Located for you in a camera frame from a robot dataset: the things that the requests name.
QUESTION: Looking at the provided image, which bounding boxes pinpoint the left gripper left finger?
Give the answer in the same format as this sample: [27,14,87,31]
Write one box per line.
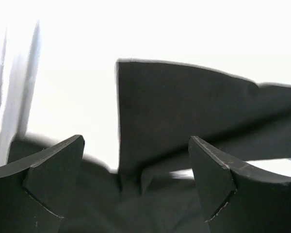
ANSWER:
[0,135,85,233]

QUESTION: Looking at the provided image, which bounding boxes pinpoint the aluminium table rail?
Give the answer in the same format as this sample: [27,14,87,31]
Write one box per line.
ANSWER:
[0,21,41,166]

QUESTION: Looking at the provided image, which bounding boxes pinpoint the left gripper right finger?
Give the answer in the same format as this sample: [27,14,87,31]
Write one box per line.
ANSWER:
[189,136,291,233]

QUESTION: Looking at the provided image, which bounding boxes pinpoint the black trousers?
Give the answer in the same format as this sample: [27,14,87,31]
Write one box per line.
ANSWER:
[7,58,291,233]

